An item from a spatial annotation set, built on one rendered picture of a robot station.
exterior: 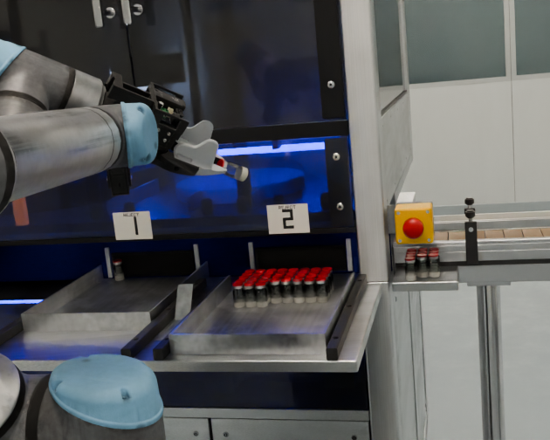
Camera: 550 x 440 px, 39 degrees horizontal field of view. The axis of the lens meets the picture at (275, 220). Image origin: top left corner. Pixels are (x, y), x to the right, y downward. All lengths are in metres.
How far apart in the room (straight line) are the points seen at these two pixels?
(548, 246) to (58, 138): 1.15
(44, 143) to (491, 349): 1.25
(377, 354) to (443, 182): 4.62
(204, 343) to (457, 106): 4.99
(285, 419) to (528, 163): 4.68
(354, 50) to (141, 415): 0.88
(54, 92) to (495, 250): 0.99
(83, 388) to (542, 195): 5.56
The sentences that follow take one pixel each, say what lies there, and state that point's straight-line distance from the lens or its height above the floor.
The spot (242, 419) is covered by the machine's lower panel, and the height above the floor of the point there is 0.58.
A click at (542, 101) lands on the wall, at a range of 6.15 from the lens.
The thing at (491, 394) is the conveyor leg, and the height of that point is 0.58.
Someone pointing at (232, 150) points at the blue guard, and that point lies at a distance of 1.58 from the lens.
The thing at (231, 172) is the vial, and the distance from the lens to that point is 1.16.
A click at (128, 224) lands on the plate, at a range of 1.68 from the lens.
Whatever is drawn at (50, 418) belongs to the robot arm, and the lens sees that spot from 0.89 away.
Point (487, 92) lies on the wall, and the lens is 6.11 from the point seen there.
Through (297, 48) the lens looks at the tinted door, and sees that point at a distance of 1.54.
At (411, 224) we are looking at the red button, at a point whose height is 1.01.
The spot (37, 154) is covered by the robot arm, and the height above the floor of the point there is 1.28.
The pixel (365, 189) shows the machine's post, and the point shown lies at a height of 1.07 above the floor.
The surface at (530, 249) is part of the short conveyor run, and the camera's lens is 1.67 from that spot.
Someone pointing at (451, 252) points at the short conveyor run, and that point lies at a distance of 1.66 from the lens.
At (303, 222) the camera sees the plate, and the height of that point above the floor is 1.01.
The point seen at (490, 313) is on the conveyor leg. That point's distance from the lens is 1.74.
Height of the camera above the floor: 1.34
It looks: 12 degrees down
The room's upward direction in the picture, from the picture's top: 5 degrees counter-clockwise
